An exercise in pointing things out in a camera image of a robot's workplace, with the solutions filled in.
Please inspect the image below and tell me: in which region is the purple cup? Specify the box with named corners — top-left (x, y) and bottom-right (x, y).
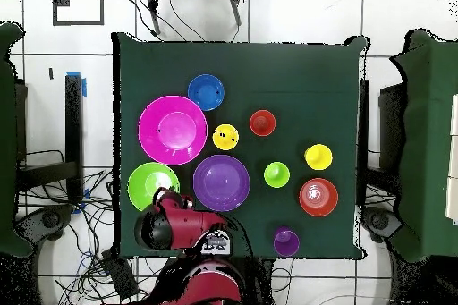
top-left (273, 225), bottom-right (301, 258)

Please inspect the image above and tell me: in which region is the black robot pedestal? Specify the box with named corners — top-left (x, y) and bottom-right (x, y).
top-left (244, 258), bottom-right (275, 305)

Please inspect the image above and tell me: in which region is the green cup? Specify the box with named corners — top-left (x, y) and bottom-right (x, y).
top-left (263, 161), bottom-right (292, 189)

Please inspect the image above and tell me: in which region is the orange cup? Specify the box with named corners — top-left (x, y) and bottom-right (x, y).
top-left (249, 109), bottom-right (277, 138)

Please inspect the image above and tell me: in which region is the purple bowl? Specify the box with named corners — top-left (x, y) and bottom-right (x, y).
top-left (192, 154), bottom-right (250, 213)

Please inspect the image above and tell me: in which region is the orange bowl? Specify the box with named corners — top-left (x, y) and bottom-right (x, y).
top-left (298, 177), bottom-right (340, 218)

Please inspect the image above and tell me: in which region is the dark green tablecloth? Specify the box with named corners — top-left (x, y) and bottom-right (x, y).
top-left (111, 31), bottom-right (369, 261)

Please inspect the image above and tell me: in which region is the neighbouring green-clothed table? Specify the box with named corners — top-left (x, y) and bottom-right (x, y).
top-left (387, 28), bottom-right (458, 263)
top-left (0, 21), bottom-right (35, 259)

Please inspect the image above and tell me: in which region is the grey robot pedestal leg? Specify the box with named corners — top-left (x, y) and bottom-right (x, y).
top-left (15, 204), bottom-right (74, 243)
top-left (359, 208), bottom-right (403, 245)

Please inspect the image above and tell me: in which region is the blue bowl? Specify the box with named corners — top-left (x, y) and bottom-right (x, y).
top-left (187, 73), bottom-right (225, 112)

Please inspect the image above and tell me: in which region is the pink bowl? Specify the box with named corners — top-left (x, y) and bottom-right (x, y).
top-left (138, 95), bottom-right (208, 167)

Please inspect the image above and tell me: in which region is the black metal stand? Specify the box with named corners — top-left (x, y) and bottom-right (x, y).
top-left (15, 73), bottom-right (85, 206)

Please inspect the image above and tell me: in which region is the yellow ribbed cup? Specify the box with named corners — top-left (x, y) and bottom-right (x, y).
top-left (211, 123), bottom-right (241, 151)

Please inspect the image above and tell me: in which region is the tall yellow cup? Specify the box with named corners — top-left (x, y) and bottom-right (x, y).
top-left (303, 143), bottom-right (334, 172)

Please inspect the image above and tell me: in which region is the blue tape strip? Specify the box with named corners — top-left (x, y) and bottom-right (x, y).
top-left (65, 71), bottom-right (88, 98)

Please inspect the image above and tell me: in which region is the green bowl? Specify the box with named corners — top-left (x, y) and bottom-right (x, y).
top-left (127, 161), bottom-right (181, 212)

